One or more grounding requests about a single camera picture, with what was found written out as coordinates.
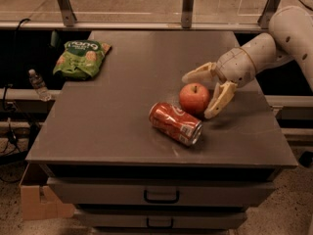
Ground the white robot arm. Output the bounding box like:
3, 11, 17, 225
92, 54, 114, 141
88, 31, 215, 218
182, 6, 313, 119

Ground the green chip bag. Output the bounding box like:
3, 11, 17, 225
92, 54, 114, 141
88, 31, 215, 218
53, 40, 111, 80

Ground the grey drawer cabinet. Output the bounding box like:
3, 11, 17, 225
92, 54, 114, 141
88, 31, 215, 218
27, 31, 297, 235

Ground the cardboard box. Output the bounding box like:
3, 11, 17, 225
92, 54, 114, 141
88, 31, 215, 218
20, 164, 74, 221

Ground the clear plastic water bottle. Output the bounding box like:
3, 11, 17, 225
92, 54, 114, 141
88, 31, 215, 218
28, 69, 52, 102

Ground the left metal railing bracket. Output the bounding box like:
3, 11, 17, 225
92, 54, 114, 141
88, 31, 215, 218
57, 0, 76, 26

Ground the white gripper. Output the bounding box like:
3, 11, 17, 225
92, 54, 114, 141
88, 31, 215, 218
182, 47, 256, 119

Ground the red apple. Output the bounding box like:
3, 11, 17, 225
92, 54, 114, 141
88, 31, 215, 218
179, 83, 210, 116

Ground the black cable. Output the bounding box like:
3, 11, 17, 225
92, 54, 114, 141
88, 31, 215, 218
0, 18, 42, 184

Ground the red coke can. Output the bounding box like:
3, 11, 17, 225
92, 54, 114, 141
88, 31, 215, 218
149, 102, 202, 146

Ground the middle metal railing bracket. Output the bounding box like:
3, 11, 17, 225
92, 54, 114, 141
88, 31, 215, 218
181, 0, 194, 28

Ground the metal railing bracket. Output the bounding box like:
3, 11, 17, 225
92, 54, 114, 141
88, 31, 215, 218
257, 0, 281, 29
57, 0, 76, 26
181, 0, 194, 28

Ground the top grey drawer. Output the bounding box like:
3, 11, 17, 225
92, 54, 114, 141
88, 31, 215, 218
48, 177, 275, 208

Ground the grey drawer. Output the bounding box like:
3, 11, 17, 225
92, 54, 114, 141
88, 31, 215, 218
48, 177, 275, 208
74, 210, 246, 229

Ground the right metal railing bracket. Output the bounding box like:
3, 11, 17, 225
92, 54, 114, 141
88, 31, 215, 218
257, 0, 281, 29

